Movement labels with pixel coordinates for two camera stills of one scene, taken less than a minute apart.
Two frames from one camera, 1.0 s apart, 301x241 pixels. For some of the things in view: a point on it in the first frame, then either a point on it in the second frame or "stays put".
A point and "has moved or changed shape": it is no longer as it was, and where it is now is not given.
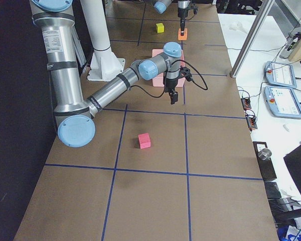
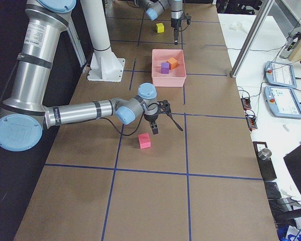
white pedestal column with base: x=105 y=65 stays put
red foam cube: x=144 y=140 stays put
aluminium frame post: x=265 y=7 stays put
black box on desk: x=266 y=166 stays put
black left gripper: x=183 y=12 → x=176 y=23
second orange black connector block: x=252 y=122 stays put
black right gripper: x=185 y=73 → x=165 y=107
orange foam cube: x=182 y=37 has moved or changed shape
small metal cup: x=265 y=154 stays put
